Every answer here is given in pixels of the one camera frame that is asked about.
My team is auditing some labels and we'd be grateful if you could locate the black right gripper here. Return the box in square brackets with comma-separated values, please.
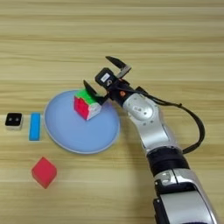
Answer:
[82, 55, 142, 107]

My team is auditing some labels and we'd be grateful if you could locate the multicolour puzzle cube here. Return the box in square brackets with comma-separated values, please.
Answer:
[73, 88, 102, 122]

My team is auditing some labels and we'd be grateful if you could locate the red foam cube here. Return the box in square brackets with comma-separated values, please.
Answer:
[31, 156, 58, 190]

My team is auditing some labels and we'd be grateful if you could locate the small black box white label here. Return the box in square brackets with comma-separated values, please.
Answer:
[94, 67, 119, 88]

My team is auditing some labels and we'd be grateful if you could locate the light blue round plate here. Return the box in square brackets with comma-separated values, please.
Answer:
[43, 89, 121, 155]

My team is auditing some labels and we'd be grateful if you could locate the blue rectangular block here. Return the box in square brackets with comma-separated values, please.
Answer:
[28, 112, 42, 142]

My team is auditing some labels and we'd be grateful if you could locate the small black white cube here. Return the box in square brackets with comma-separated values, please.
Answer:
[4, 112, 24, 131]

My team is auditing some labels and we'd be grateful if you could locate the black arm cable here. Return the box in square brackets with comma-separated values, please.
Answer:
[125, 86, 207, 155]

